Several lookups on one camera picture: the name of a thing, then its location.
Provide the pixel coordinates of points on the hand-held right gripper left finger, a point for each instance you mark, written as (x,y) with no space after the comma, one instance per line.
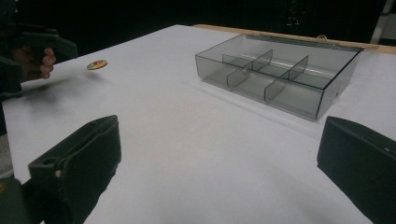
(84,161)

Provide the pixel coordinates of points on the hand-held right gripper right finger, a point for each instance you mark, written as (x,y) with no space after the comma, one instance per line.
(361,161)

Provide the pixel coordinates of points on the small round tan object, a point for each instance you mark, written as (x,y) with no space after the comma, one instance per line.
(97,64)

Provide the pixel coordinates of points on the clear grey compartment box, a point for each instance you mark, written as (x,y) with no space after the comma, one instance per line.
(274,74)

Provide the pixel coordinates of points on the white metal stand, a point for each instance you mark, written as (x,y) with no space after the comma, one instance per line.
(382,21)

